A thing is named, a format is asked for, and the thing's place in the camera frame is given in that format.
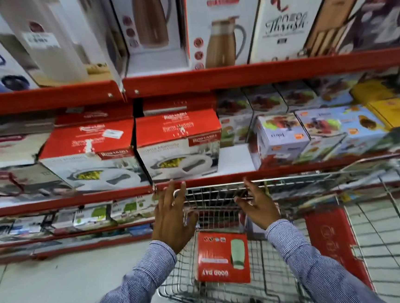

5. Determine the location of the white tall bottle box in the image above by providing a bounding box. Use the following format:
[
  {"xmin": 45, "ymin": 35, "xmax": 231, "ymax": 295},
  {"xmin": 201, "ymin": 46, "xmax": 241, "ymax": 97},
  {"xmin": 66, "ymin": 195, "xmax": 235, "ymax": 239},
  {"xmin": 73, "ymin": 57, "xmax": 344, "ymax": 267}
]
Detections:
[{"xmin": 0, "ymin": 0, "xmax": 126, "ymax": 92}]

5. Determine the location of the person's left forearm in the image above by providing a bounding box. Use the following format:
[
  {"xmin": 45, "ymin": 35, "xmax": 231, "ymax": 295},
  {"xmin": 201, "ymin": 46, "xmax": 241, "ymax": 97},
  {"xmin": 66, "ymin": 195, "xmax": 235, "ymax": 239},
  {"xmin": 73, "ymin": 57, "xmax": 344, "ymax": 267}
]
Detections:
[{"xmin": 61, "ymin": 238, "xmax": 181, "ymax": 303}]

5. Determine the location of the person's right hand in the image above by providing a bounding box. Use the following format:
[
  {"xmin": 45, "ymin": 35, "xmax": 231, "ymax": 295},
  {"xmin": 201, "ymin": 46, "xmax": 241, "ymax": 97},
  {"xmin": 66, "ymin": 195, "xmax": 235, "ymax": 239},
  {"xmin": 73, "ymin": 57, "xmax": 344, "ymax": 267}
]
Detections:
[{"xmin": 232, "ymin": 173, "xmax": 293, "ymax": 234}]

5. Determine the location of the red white serving dish box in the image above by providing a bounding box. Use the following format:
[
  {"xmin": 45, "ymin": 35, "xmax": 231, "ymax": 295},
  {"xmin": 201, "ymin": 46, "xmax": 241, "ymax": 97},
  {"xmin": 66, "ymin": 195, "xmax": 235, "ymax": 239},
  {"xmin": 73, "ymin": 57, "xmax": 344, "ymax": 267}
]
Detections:
[
  {"xmin": 53, "ymin": 104, "xmax": 135, "ymax": 129},
  {"xmin": 35, "ymin": 118, "xmax": 149, "ymax": 198},
  {"xmin": 133, "ymin": 107, "xmax": 227, "ymax": 187},
  {"xmin": 141, "ymin": 92, "xmax": 218, "ymax": 118}
]

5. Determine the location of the person's right forearm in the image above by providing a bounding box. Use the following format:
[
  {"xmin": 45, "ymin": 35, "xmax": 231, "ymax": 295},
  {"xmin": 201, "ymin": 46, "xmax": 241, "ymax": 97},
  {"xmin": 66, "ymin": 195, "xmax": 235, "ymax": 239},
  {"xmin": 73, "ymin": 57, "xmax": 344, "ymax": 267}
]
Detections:
[{"xmin": 264, "ymin": 210, "xmax": 388, "ymax": 303}]

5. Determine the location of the row of small kitchen gadget boxes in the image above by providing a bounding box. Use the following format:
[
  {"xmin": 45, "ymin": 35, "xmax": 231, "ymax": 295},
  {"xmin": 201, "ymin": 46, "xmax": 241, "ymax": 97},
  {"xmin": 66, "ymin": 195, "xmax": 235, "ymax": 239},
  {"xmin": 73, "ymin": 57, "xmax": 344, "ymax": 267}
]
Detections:
[{"xmin": 0, "ymin": 192, "xmax": 162, "ymax": 242}]

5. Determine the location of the grey white dinnerware box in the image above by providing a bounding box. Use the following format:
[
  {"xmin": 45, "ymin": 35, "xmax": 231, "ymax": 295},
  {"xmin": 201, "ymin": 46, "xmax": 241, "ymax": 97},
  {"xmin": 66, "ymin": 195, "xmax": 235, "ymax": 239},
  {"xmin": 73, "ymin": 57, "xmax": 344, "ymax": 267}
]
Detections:
[
  {"xmin": 0, "ymin": 160, "xmax": 77, "ymax": 207},
  {"xmin": 0, "ymin": 112, "xmax": 60, "ymax": 168}
]

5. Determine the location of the beige jug white box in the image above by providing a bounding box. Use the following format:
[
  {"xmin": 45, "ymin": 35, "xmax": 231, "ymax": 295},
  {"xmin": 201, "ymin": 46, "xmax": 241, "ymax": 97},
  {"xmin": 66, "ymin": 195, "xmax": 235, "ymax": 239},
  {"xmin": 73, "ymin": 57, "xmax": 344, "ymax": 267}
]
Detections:
[{"xmin": 183, "ymin": 0, "xmax": 278, "ymax": 71}]

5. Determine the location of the red cart seat flap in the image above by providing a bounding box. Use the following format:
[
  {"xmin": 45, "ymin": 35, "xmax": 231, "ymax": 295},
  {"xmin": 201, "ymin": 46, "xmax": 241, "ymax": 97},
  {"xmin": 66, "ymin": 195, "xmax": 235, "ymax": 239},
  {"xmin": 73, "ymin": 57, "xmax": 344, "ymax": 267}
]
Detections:
[{"xmin": 303, "ymin": 204, "xmax": 376, "ymax": 297}]

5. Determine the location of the small colourful chopper box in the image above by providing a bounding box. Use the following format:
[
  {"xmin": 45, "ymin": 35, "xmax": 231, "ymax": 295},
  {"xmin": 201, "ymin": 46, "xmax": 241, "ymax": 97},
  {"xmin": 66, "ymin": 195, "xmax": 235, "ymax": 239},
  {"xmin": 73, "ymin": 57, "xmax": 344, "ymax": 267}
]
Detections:
[{"xmin": 247, "ymin": 111, "xmax": 314, "ymax": 171}]

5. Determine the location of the small white box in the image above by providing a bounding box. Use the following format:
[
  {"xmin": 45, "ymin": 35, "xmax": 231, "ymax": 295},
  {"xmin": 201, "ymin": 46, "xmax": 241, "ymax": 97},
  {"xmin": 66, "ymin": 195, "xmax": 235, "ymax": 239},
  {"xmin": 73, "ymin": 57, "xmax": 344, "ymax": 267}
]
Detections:
[{"xmin": 238, "ymin": 207, "xmax": 268, "ymax": 243}]

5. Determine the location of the dark kitchenware box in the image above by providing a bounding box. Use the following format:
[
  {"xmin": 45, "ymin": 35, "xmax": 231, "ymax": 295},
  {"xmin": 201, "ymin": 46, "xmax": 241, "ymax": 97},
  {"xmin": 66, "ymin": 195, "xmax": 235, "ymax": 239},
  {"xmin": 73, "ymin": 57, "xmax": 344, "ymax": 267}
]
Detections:
[{"xmin": 332, "ymin": 0, "xmax": 400, "ymax": 55}]

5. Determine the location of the yellow box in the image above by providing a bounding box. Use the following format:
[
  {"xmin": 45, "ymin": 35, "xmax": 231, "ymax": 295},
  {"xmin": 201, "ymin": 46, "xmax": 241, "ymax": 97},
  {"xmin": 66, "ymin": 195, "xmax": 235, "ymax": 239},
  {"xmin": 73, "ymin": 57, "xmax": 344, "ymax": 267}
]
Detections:
[
  {"xmin": 349, "ymin": 77, "xmax": 398, "ymax": 106},
  {"xmin": 366, "ymin": 97, "xmax": 400, "ymax": 133}
]

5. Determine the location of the red metal shelf board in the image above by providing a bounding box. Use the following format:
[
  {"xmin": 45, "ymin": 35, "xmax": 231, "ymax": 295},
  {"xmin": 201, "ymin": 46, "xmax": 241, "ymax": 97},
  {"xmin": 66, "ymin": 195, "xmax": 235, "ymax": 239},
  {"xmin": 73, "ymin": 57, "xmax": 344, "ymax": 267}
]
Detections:
[
  {"xmin": 0, "ymin": 148, "xmax": 400, "ymax": 219},
  {"xmin": 0, "ymin": 79, "xmax": 125, "ymax": 117},
  {"xmin": 0, "ymin": 218, "xmax": 158, "ymax": 266},
  {"xmin": 122, "ymin": 46, "xmax": 400, "ymax": 100}
]

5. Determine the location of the row of colourful chopper boxes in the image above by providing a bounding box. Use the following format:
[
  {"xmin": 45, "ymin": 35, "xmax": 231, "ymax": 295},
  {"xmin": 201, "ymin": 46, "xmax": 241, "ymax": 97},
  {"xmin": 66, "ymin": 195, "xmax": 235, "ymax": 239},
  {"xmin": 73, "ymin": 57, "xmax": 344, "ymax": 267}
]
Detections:
[{"xmin": 213, "ymin": 68, "xmax": 400, "ymax": 149}]

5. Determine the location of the metal wire shopping cart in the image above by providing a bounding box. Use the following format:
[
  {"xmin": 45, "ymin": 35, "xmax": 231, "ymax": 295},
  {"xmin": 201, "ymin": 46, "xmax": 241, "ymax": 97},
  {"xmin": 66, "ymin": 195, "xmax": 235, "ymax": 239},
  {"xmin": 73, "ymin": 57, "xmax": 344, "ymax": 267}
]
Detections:
[{"xmin": 148, "ymin": 155, "xmax": 400, "ymax": 303}]

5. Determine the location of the brown flask box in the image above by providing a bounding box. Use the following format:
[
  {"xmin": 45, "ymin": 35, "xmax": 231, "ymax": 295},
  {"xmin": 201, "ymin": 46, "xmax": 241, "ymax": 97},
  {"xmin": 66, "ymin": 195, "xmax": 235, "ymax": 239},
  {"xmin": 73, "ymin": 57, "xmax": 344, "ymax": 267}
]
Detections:
[{"xmin": 107, "ymin": 0, "xmax": 192, "ymax": 78}]

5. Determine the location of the knife set white box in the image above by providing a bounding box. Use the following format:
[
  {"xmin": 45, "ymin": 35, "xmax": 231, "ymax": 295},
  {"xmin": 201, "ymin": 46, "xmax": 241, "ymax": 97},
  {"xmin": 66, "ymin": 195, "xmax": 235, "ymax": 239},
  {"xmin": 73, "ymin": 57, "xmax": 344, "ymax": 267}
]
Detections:
[{"xmin": 243, "ymin": 0, "xmax": 378, "ymax": 64}]

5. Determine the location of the person's left hand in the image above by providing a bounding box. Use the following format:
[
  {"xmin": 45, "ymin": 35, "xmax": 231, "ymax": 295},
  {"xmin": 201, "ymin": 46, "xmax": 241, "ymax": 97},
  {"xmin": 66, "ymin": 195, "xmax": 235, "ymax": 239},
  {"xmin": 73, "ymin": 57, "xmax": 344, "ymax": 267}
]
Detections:
[{"xmin": 147, "ymin": 178, "xmax": 203, "ymax": 257}]

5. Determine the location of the red box with green flask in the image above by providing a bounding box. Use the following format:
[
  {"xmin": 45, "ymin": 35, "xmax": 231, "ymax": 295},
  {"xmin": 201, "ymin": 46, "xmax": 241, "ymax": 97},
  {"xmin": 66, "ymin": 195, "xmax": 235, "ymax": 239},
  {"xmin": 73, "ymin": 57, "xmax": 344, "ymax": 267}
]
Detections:
[{"xmin": 192, "ymin": 227, "xmax": 252, "ymax": 288}]

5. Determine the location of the wide colourful chopper box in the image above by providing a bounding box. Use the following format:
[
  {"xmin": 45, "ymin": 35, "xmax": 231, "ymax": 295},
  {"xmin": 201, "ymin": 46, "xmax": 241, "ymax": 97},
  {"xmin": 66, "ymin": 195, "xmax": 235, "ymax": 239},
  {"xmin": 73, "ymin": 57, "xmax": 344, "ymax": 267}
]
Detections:
[{"xmin": 294, "ymin": 101, "xmax": 393, "ymax": 163}]

